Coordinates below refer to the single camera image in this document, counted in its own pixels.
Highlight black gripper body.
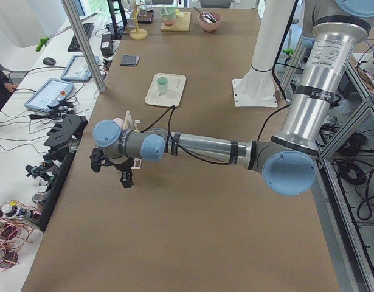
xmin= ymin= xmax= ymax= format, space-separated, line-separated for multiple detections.
xmin=114 ymin=158 xmax=134 ymax=179

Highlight teach pendant tablet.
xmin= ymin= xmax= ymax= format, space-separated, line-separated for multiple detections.
xmin=60 ymin=55 xmax=92 ymax=82
xmin=24 ymin=78 xmax=74 ymax=112

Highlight green handled grabber tool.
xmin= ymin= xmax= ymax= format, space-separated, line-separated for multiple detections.
xmin=35 ymin=12 xmax=98 ymax=52

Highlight black keyboard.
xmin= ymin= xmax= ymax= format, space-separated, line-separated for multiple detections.
xmin=67 ymin=22 xmax=95 ymax=52

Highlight folded grey cloth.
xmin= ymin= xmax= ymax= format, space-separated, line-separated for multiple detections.
xmin=120 ymin=54 xmax=140 ymax=67

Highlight wooden cutting board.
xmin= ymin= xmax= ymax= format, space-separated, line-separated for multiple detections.
xmin=161 ymin=12 xmax=191 ymax=32

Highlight aluminium frame post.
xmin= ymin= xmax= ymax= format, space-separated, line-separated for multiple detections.
xmin=61 ymin=0 xmax=106 ymax=93

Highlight cream rabbit tray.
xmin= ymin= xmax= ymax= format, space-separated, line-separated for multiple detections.
xmin=145 ymin=73 xmax=187 ymax=107

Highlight copper wire basket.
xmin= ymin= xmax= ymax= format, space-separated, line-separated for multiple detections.
xmin=0 ymin=200 xmax=41 ymax=271

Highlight far teach pendant tablet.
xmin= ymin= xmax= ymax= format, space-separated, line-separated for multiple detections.
xmin=60 ymin=55 xmax=92 ymax=82

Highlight grey computer mouse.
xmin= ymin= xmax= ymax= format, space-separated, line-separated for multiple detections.
xmin=43 ymin=57 xmax=56 ymax=66

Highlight pink cup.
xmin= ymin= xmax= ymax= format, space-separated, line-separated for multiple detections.
xmin=113 ymin=117 xmax=124 ymax=128

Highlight stacked green bowls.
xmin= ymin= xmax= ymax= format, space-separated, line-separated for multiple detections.
xmin=160 ymin=7 xmax=177 ymax=26

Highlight green cup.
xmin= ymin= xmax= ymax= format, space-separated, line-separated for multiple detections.
xmin=156 ymin=77 xmax=168 ymax=95

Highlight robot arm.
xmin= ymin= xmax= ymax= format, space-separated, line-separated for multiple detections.
xmin=90 ymin=1 xmax=374 ymax=196

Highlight white wire cup rack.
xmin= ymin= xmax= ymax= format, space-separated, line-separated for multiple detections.
xmin=122 ymin=110 xmax=142 ymax=169

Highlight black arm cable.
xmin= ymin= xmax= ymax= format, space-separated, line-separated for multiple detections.
xmin=139 ymin=105 xmax=291 ymax=165

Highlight near teach pendant tablet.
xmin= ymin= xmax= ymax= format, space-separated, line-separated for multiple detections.
xmin=24 ymin=78 xmax=74 ymax=112

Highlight pink bowl with cutlery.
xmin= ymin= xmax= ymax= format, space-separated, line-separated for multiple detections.
xmin=198 ymin=12 xmax=223 ymax=32

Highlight wooden mug tree stand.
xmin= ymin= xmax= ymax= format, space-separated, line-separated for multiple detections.
xmin=130 ymin=0 xmax=148 ymax=40

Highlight black tool holder rack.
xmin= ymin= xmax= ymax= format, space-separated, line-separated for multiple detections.
xmin=38 ymin=114 xmax=88 ymax=232

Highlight black box with label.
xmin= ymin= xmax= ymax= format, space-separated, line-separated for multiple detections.
xmin=100 ymin=34 xmax=120 ymax=57

